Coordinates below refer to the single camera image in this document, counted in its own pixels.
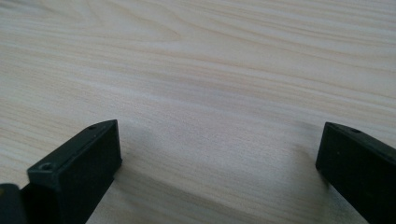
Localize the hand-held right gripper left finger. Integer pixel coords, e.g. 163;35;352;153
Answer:
20;119;123;224

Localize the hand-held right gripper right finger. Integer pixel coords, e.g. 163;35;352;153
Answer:
315;121;396;224

